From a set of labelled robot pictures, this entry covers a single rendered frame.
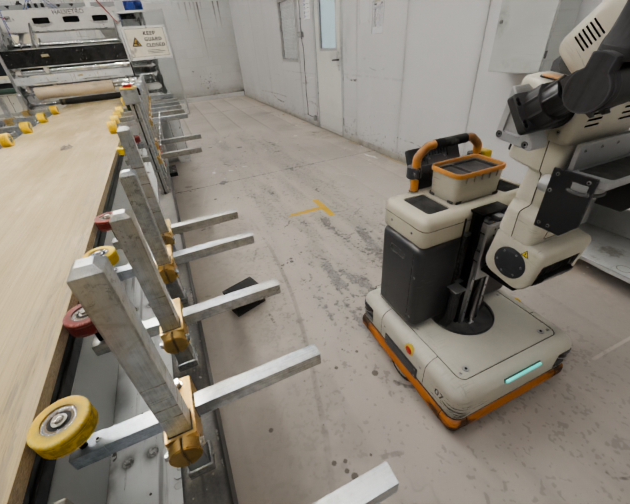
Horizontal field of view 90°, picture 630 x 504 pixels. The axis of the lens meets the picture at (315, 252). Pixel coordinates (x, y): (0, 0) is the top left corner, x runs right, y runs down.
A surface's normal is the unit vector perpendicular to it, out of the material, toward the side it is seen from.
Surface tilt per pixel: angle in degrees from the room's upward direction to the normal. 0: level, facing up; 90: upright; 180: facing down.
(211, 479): 0
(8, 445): 0
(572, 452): 0
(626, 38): 79
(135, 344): 90
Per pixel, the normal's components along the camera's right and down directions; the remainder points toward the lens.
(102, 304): 0.41, 0.49
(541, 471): -0.07, -0.83
